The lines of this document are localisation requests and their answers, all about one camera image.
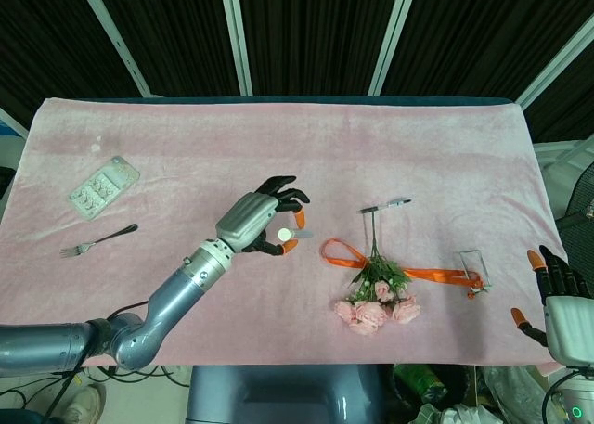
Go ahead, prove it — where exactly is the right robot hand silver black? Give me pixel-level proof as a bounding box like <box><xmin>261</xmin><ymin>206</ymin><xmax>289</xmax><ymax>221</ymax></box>
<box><xmin>510</xmin><ymin>244</ymin><xmax>594</xmax><ymax>365</ymax></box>

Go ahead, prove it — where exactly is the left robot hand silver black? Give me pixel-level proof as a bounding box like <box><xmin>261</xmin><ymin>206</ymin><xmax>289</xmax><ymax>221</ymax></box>
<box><xmin>214</xmin><ymin>175</ymin><xmax>311</xmax><ymax>257</ymax></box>

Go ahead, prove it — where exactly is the clear tube with white cap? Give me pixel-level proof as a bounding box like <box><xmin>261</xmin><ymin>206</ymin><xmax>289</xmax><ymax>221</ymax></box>
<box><xmin>277</xmin><ymin>227</ymin><xmax>316</xmax><ymax>240</ymax></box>

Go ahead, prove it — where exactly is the pink plush tablecloth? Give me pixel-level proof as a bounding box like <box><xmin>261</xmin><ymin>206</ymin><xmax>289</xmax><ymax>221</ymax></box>
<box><xmin>0</xmin><ymin>96</ymin><xmax>570</xmax><ymax>377</ymax></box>

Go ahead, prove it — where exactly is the clear plastic bag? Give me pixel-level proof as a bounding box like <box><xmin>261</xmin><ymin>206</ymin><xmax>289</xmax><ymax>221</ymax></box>
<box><xmin>480</xmin><ymin>366</ymin><xmax>556</xmax><ymax>424</ymax></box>

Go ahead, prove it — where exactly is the black mesh chair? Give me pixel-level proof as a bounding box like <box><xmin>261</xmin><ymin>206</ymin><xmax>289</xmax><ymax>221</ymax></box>
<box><xmin>554</xmin><ymin>161</ymin><xmax>594</xmax><ymax>267</ymax></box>

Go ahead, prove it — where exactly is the clear badge holder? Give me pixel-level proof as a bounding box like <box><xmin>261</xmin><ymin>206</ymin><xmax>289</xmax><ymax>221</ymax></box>
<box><xmin>458</xmin><ymin>250</ymin><xmax>492</xmax><ymax>301</ymax></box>

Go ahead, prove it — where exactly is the clear ballpoint pen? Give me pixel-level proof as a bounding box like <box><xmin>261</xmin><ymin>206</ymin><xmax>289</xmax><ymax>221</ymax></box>
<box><xmin>359</xmin><ymin>197</ymin><xmax>413</xmax><ymax>215</ymax></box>

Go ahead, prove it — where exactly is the clear plastic blister pack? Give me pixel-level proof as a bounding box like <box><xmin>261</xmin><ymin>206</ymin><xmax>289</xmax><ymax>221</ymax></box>
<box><xmin>68</xmin><ymin>155</ymin><xmax>141</xmax><ymax>223</ymax></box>

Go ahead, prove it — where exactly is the orange satin ribbon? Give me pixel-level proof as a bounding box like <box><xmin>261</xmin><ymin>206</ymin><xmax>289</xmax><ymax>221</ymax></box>
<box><xmin>321</xmin><ymin>238</ymin><xmax>471</xmax><ymax>286</ymax></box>

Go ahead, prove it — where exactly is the metal fork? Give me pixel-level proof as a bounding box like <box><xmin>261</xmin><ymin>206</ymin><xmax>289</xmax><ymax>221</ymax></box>
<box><xmin>58</xmin><ymin>223</ymin><xmax>139</xmax><ymax>260</ymax></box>

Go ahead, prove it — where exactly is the pink artificial rose bouquet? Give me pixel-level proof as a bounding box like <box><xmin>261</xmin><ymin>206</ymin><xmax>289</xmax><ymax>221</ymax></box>
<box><xmin>333</xmin><ymin>209</ymin><xmax>422</xmax><ymax>336</ymax></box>

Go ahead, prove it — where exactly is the green plastic bag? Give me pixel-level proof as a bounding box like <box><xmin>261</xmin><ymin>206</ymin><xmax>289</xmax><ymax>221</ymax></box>
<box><xmin>393</xmin><ymin>362</ymin><xmax>449</xmax><ymax>405</ymax></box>

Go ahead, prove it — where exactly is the grey blue robot torso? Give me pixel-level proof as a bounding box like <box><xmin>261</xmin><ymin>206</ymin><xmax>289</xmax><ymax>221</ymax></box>
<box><xmin>185</xmin><ymin>364</ymin><xmax>395</xmax><ymax>424</ymax></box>

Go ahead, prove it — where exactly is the white shoe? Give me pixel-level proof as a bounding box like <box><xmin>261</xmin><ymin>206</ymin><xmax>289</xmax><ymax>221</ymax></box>
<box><xmin>59</xmin><ymin>382</ymin><xmax>108</xmax><ymax>424</ymax></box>

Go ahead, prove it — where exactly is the white frame post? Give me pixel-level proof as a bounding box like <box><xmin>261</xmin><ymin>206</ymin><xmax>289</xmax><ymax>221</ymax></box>
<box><xmin>218</xmin><ymin>0</ymin><xmax>254</xmax><ymax>96</ymax></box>
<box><xmin>368</xmin><ymin>0</ymin><xmax>421</xmax><ymax>96</ymax></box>
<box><xmin>0</xmin><ymin>107</ymin><xmax>29</xmax><ymax>138</ymax></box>
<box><xmin>513</xmin><ymin>13</ymin><xmax>594</xmax><ymax>114</ymax></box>
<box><xmin>75</xmin><ymin>0</ymin><xmax>152</xmax><ymax>96</ymax></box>

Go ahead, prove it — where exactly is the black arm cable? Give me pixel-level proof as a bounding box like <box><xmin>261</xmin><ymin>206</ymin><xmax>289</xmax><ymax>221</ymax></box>
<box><xmin>45</xmin><ymin>300</ymin><xmax>150</xmax><ymax>424</ymax></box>

